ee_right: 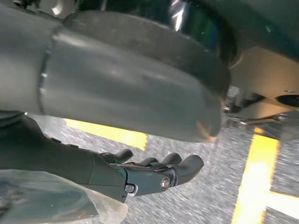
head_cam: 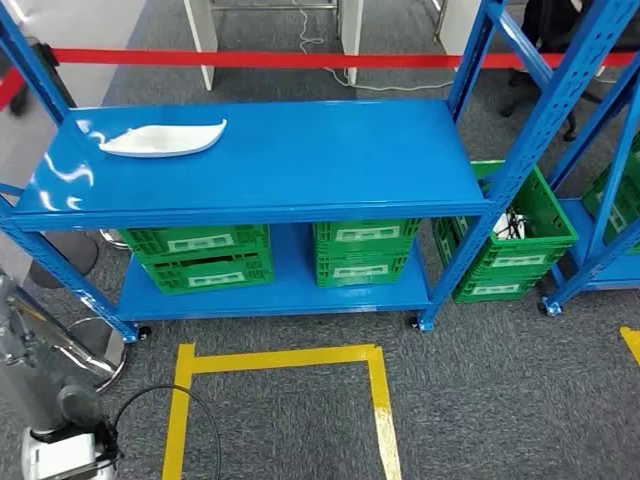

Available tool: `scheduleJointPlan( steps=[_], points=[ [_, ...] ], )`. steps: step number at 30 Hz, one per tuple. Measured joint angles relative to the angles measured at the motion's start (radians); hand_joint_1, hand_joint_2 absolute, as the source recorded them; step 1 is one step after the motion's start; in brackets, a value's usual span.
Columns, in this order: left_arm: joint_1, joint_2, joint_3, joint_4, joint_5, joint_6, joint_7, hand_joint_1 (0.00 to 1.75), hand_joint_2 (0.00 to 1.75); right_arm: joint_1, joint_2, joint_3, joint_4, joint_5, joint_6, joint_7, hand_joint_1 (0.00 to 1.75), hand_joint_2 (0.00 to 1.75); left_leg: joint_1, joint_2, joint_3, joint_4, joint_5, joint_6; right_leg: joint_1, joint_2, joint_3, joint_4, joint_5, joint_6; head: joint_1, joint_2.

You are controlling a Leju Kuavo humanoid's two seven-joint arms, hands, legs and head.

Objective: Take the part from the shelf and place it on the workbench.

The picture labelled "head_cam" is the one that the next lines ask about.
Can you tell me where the white curved plastic part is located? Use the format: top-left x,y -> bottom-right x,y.
98,118 -> 228,159

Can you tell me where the blue metal shelf rack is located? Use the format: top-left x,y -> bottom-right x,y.
0,0 -> 629,344
541,52 -> 640,318

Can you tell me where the red barrier belt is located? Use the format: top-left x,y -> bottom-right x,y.
0,47 -> 640,111

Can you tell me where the white power strip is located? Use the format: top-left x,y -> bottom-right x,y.
492,211 -> 530,241

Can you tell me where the white desk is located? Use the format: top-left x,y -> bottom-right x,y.
432,0 -> 484,56
182,0 -> 365,92

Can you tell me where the black office chair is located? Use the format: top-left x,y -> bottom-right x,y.
500,66 -> 606,144

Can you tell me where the person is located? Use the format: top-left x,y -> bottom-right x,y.
519,0 -> 640,54

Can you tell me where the white thin cable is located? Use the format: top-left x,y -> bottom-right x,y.
298,0 -> 454,93

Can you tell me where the black cable bundle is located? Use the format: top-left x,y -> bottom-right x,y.
502,208 -> 531,240

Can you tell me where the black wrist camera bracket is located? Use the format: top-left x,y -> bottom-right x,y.
94,418 -> 124,466

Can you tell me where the black stanchion post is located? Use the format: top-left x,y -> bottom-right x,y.
35,41 -> 61,69

